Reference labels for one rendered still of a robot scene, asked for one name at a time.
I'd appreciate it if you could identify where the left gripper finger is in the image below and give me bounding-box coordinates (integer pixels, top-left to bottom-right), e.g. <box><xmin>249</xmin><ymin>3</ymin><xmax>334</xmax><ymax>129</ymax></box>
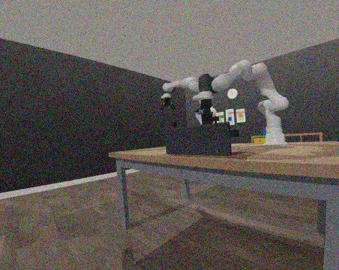
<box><xmin>208</xmin><ymin>110</ymin><xmax>213</xmax><ymax>124</ymax></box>
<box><xmin>200</xmin><ymin>110</ymin><xmax>209</xmax><ymax>124</ymax></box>

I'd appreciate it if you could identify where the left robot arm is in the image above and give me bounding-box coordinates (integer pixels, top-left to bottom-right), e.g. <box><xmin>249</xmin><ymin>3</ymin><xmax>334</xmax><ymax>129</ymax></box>
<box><xmin>193</xmin><ymin>60</ymin><xmax>289</xmax><ymax>145</ymax></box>

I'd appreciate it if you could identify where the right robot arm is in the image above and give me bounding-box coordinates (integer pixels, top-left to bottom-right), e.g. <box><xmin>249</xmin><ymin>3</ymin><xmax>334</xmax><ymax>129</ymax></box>
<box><xmin>161</xmin><ymin>77</ymin><xmax>216</xmax><ymax>125</ymax></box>

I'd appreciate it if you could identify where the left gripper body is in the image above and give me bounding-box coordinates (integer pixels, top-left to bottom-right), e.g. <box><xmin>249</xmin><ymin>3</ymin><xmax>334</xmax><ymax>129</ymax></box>
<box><xmin>200</xmin><ymin>99</ymin><xmax>212</xmax><ymax>115</ymax></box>

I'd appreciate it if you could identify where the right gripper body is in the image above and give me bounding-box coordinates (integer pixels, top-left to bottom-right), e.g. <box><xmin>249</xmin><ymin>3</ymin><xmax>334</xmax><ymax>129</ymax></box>
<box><xmin>164</xmin><ymin>97</ymin><xmax>171</xmax><ymax>106</ymax></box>

